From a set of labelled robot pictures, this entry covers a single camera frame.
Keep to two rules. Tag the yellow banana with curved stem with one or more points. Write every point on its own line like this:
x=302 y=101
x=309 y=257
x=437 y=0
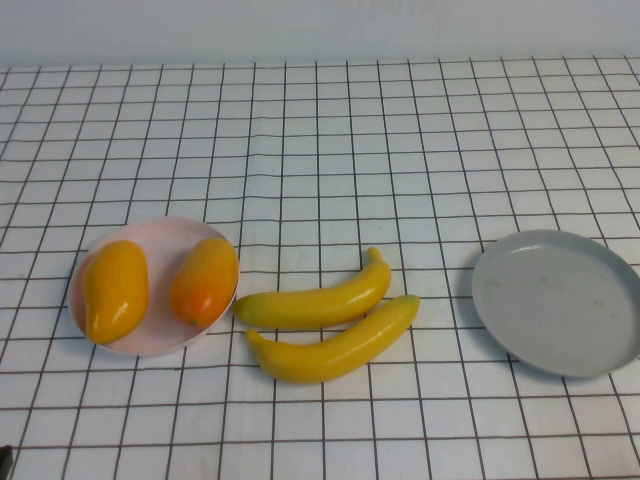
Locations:
x=310 y=305

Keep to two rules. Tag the yellow banana with straight stem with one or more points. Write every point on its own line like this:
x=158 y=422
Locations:
x=330 y=350

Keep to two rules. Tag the yellow mango with orange blush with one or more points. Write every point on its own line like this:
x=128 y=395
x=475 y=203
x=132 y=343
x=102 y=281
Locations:
x=202 y=285

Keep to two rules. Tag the plain yellow mango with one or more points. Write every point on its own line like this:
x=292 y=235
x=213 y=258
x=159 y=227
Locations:
x=115 y=290

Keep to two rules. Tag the pale pink round plate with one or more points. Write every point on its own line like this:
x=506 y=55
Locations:
x=157 y=235

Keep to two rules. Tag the grey round plate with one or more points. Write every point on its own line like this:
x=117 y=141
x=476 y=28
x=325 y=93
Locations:
x=555 y=305

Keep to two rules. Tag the white black-grid tablecloth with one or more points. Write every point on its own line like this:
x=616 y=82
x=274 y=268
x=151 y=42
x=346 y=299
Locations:
x=350 y=150

